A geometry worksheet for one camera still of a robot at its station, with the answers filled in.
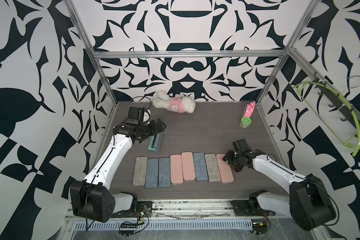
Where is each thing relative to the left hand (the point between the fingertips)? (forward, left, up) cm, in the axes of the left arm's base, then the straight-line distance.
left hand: (158, 125), depth 80 cm
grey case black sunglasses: (-17, -29, -19) cm, 39 cm away
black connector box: (-44, -47, -23) cm, 68 cm away
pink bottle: (+19, -59, -11) cm, 63 cm away
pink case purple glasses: (-15, -15, -19) cm, 29 cm away
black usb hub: (-41, +17, -25) cm, 50 cm away
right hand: (-11, -36, -19) cm, 42 cm away
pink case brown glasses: (-16, -9, -20) cm, 27 cm away
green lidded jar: (+13, -56, -17) cm, 60 cm away
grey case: (-2, +3, -14) cm, 14 cm away
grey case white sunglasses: (-18, -2, -19) cm, 26 cm away
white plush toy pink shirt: (+28, -9, -13) cm, 32 cm away
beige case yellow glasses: (-17, +11, -18) cm, 27 cm away
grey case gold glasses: (-16, -22, -18) cm, 33 cm away
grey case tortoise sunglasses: (-18, +5, -19) cm, 27 cm away
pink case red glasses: (-18, -36, -19) cm, 44 cm away
